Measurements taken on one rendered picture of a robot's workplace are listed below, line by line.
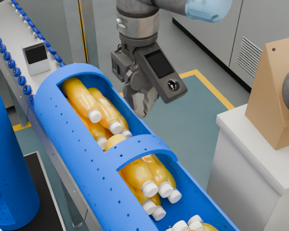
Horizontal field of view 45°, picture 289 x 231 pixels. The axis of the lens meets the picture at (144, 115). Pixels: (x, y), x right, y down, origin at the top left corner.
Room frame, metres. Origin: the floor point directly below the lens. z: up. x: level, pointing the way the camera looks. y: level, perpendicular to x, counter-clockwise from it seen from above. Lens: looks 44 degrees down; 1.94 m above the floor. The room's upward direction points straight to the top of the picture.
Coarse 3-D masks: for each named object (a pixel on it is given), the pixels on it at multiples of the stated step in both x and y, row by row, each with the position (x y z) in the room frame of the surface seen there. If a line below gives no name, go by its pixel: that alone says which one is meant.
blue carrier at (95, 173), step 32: (64, 96) 0.83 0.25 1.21; (64, 128) 0.72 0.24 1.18; (64, 160) 0.67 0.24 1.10; (96, 160) 0.59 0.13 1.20; (128, 160) 0.57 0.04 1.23; (160, 160) 0.71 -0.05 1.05; (96, 192) 0.51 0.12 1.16; (128, 192) 0.48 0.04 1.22; (192, 192) 0.58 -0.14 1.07; (128, 224) 0.41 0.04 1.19; (160, 224) 0.53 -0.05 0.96; (224, 224) 0.46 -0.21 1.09
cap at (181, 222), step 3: (177, 222) 0.42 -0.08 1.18; (180, 222) 0.42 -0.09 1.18; (183, 222) 0.42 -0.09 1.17; (174, 225) 0.41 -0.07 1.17; (177, 225) 0.41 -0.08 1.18; (180, 225) 0.41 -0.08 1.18; (183, 225) 0.41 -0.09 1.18; (186, 225) 0.42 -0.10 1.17; (174, 228) 0.41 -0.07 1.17; (177, 228) 0.41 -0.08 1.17; (180, 228) 0.41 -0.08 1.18
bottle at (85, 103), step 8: (72, 80) 0.94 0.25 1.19; (80, 80) 0.97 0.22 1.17; (64, 88) 0.93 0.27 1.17; (72, 88) 0.90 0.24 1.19; (80, 88) 0.90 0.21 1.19; (72, 96) 0.87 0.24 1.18; (80, 96) 0.86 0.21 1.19; (88, 96) 0.86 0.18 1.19; (80, 104) 0.83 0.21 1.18; (88, 104) 0.83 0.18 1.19; (96, 104) 0.84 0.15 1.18; (80, 112) 0.82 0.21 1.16; (88, 112) 0.81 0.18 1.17
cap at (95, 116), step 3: (93, 111) 0.80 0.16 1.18; (96, 111) 0.80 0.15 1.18; (90, 114) 0.80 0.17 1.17; (93, 114) 0.79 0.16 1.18; (96, 114) 0.79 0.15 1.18; (99, 114) 0.80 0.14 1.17; (90, 117) 0.79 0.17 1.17; (93, 117) 0.79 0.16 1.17; (96, 117) 0.79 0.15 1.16; (99, 117) 0.80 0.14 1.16; (90, 120) 0.79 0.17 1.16; (93, 120) 0.79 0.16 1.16; (96, 120) 0.79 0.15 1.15; (99, 120) 0.80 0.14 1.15
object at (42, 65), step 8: (40, 40) 1.37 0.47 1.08; (24, 48) 1.31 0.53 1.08; (32, 48) 1.32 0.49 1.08; (40, 48) 1.33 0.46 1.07; (24, 56) 1.31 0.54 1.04; (32, 56) 1.31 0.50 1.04; (40, 56) 1.33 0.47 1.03; (32, 64) 1.32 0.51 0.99; (40, 64) 1.34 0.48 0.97; (48, 64) 1.36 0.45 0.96; (32, 72) 1.31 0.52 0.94; (40, 72) 1.33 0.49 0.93
